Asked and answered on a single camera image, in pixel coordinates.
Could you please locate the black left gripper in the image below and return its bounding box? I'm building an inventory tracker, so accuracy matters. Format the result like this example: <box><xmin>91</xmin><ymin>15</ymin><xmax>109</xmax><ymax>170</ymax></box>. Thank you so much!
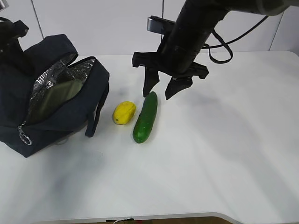
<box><xmin>0</xmin><ymin>17</ymin><xmax>42</xmax><ymax>75</ymax></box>

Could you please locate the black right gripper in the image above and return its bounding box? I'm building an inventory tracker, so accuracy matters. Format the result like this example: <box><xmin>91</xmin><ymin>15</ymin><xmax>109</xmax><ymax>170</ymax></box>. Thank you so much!
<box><xmin>132</xmin><ymin>35</ymin><xmax>208</xmax><ymax>100</ymax></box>

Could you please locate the green cucumber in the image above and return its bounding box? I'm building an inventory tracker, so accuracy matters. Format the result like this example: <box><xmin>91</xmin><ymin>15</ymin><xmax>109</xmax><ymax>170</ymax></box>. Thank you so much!
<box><xmin>133</xmin><ymin>91</ymin><xmax>158</xmax><ymax>144</ymax></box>

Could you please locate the yellow lemon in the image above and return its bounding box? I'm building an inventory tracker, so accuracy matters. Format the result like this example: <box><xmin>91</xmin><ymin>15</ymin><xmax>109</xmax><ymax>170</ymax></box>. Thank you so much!
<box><xmin>113</xmin><ymin>101</ymin><xmax>136</xmax><ymax>125</ymax></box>

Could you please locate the dark blue lunch bag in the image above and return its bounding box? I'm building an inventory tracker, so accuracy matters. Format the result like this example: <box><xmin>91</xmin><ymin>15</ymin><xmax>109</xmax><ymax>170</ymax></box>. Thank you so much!
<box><xmin>0</xmin><ymin>34</ymin><xmax>109</xmax><ymax>157</ymax></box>

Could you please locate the glass container with green lid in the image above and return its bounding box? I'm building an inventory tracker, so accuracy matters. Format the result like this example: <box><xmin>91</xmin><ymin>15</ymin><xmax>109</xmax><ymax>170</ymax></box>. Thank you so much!
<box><xmin>26</xmin><ymin>79</ymin><xmax>83</xmax><ymax>123</ymax></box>

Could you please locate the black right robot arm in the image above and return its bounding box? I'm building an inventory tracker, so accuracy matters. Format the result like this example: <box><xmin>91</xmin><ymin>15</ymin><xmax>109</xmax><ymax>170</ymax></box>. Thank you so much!
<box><xmin>132</xmin><ymin>0</ymin><xmax>299</xmax><ymax>99</ymax></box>

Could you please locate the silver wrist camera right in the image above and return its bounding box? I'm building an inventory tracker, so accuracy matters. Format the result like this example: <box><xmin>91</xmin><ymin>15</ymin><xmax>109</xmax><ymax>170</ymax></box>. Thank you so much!
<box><xmin>147</xmin><ymin>16</ymin><xmax>175</xmax><ymax>35</ymax></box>

